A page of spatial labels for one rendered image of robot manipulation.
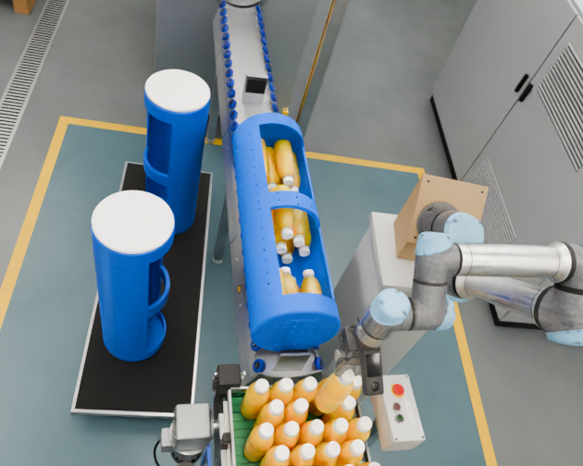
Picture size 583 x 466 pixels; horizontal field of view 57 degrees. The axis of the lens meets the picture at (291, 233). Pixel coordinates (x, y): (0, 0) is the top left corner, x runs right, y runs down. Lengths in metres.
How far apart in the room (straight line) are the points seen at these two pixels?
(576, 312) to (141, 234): 1.33
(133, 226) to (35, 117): 2.05
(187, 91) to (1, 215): 1.40
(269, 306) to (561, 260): 0.80
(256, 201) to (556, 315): 0.99
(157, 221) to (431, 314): 1.08
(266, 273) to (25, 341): 1.54
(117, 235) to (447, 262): 1.14
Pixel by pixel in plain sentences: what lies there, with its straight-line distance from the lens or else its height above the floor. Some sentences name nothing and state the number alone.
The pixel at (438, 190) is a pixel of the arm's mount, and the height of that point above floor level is 1.39.
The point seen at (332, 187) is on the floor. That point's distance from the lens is 3.68.
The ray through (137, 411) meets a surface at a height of 0.15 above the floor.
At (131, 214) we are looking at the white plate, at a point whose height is 1.04.
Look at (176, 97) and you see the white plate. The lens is 2.42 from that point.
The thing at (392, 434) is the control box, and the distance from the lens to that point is 1.68.
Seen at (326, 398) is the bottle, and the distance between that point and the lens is 1.54.
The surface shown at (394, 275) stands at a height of 1.15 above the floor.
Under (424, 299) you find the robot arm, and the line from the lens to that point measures 1.21.
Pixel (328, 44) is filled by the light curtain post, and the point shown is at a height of 1.20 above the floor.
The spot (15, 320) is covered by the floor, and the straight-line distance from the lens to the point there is 2.98.
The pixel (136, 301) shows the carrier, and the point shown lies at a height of 0.71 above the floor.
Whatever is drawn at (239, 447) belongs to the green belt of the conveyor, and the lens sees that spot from 1.76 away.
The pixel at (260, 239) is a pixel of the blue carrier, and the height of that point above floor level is 1.19.
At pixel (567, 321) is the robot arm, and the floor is 1.63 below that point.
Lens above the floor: 2.58
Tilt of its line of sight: 51 degrees down
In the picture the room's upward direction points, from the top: 20 degrees clockwise
